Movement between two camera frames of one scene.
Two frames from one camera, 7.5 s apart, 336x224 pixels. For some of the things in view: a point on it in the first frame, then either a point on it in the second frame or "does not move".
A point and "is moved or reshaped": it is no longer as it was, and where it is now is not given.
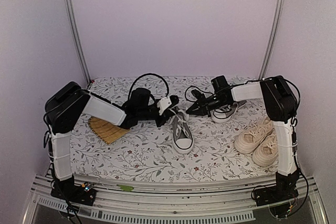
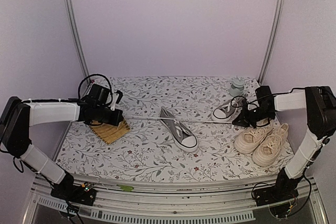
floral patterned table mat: x=190 y=147 does not move
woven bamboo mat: x=108 y=132 does not move
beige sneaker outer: x=267 y=151 does not move
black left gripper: x=166 y=114 to x=116 y=119
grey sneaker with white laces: x=183 y=139 is moved or reshaped
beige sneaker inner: x=249 y=141 does not move
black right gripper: x=198 y=112 to x=245 y=121
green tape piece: x=125 y=188 does not move
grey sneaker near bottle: x=224 y=113 does not move
